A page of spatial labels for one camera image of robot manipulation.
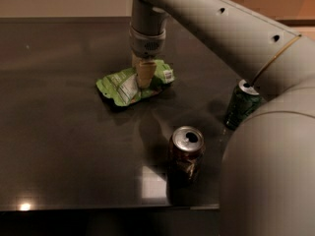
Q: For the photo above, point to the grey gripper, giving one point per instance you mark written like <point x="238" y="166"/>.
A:
<point x="147" y="45"/>

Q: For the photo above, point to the green rice chip bag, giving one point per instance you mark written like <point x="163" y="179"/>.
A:
<point x="122" y="87"/>

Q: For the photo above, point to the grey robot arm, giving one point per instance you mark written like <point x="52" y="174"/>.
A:
<point x="267" y="178"/>

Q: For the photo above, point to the brown soda can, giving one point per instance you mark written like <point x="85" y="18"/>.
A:
<point x="185" y="154"/>

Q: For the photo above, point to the green soda can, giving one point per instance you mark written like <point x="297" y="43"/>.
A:
<point x="244" y="101"/>

